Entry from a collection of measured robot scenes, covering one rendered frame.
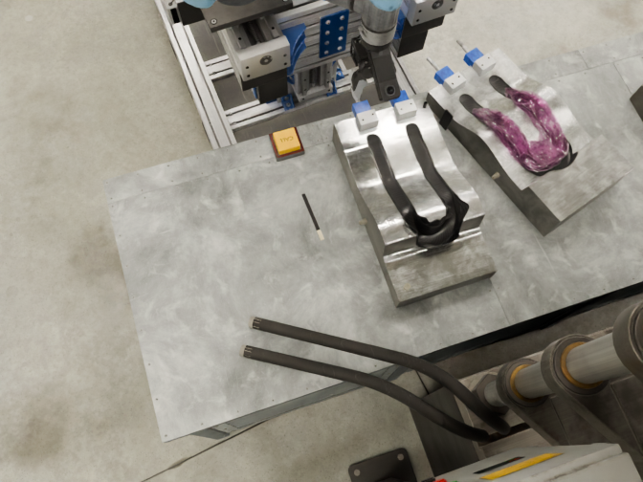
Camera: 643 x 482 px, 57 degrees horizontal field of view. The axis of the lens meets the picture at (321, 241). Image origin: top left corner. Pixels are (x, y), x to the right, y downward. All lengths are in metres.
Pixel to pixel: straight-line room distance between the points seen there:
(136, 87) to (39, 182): 0.58
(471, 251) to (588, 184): 0.34
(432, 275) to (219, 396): 0.59
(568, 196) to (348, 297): 0.60
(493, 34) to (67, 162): 1.99
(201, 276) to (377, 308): 0.45
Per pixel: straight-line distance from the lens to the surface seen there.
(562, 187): 1.61
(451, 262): 1.50
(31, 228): 2.65
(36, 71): 3.02
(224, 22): 1.59
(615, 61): 2.03
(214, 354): 1.48
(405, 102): 1.61
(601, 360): 0.94
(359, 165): 1.54
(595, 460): 0.86
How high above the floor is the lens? 2.25
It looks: 70 degrees down
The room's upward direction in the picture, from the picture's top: 4 degrees clockwise
